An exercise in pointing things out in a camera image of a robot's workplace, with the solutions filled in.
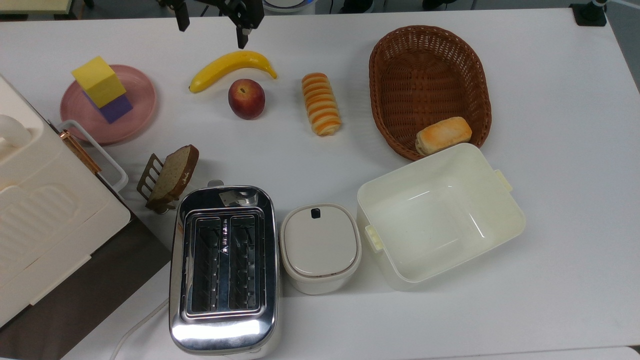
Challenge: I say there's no yellow cube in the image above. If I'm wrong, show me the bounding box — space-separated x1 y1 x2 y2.
71 55 127 109

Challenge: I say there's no pink plate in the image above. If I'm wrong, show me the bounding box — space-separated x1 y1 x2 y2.
60 64 157 146

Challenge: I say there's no brown wicker basket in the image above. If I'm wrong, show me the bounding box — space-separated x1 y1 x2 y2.
369 25 493 162

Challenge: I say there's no purple cube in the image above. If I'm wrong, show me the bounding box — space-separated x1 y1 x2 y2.
82 90 134 125

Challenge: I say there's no white toaster power cable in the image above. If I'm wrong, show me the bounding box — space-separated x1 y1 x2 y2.
109 297 171 360

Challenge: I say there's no copper door handle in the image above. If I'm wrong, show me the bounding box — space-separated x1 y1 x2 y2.
60 130 103 174

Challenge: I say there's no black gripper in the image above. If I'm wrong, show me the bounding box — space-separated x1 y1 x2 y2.
172 0 265 50

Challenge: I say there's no metal toast rack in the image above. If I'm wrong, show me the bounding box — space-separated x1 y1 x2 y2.
136 153 182 215

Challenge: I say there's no small white lidded bin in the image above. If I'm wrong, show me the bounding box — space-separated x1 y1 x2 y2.
279 203 363 296

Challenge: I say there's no brown bread slice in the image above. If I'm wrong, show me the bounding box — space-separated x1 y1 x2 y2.
149 144 200 203

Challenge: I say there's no black clamp mount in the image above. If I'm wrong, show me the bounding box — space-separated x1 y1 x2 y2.
570 0 608 27

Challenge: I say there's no red apple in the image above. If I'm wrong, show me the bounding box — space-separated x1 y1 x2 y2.
228 78 266 121

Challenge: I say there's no cream and chrome toaster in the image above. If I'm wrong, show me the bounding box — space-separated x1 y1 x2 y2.
168 180 282 360

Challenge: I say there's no golden bread bun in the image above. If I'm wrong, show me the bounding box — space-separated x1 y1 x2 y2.
415 116 473 156

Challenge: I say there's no white oven appliance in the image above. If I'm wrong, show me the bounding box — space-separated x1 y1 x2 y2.
0 75 132 328

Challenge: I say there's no orange striped bread roll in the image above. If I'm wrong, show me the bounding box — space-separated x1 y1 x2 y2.
301 72 343 137

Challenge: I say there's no yellow banana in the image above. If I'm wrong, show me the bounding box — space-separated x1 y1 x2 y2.
189 50 278 94

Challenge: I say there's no white drawer handle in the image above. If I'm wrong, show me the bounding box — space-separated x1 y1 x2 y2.
56 119 129 193

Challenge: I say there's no open cream plastic container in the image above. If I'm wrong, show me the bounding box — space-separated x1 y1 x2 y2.
356 143 527 292

